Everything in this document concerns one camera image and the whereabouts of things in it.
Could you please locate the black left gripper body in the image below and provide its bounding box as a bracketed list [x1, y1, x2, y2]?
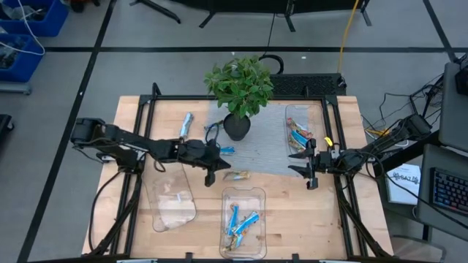
[177, 138, 221, 188]

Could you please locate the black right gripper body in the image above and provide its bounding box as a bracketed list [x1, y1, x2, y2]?
[306, 138, 341, 190]

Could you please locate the red green granola bar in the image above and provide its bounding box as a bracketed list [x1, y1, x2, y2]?
[286, 116, 314, 139]
[287, 134, 306, 153]

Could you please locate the blue red granola bar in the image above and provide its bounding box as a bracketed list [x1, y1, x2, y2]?
[291, 130, 311, 147]

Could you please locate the clear plastic tray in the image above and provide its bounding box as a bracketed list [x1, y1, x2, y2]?
[218, 186, 268, 260]
[284, 103, 327, 164]
[143, 162, 197, 233]

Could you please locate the green yellow granola bar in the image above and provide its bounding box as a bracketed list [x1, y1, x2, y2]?
[222, 169, 252, 183]
[223, 233, 245, 253]

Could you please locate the dark silver granola bar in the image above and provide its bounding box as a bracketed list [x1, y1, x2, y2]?
[203, 119, 224, 133]

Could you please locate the grey woven placemat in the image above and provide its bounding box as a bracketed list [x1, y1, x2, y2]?
[201, 99, 325, 179]

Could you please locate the black ribbed box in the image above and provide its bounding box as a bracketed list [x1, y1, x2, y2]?
[269, 72, 347, 98]

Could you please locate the green plant in black pot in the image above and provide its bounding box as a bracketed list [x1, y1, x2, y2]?
[203, 54, 275, 142]

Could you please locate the white paper booklet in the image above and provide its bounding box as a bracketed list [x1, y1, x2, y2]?
[385, 163, 422, 205]

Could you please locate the black desk beam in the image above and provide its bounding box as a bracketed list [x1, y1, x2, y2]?
[372, 130, 442, 178]

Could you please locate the grey desk panel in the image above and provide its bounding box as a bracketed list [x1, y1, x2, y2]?
[437, 61, 468, 153]
[415, 143, 468, 243]

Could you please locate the black keyboard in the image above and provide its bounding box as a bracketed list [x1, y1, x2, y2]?
[431, 167, 468, 217]

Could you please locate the grey chair base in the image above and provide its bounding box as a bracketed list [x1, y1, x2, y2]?
[390, 235, 448, 263]

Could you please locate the black stand leg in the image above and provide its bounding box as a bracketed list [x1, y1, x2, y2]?
[129, 0, 182, 25]

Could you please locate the black box device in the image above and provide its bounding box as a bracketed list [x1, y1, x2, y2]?
[454, 54, 468, 96]

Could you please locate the blue storage bin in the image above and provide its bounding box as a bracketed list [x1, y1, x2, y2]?
[0, 0, 69, 37]
[0, 33, 46, 83]

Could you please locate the grey cart base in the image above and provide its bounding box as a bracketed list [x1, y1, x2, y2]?
[0, 82, 33, 96]

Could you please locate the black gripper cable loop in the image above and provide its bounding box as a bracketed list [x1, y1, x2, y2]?
[204, 121, 221, 146]

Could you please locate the yellow cable piece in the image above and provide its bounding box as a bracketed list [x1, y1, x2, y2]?
[365, 127, 390, 138]

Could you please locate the black metal table frame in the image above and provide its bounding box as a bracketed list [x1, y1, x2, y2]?
[82, 82, 395, 263]

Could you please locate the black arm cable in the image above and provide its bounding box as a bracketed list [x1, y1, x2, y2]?
[88, 169, 127, 253]
[350, 151, 468, 222]

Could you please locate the black looped cable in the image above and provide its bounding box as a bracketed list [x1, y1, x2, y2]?
[258, 12, 285, 75]

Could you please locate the white cable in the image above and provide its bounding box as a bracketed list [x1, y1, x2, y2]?
[0, 0, 46, 56]

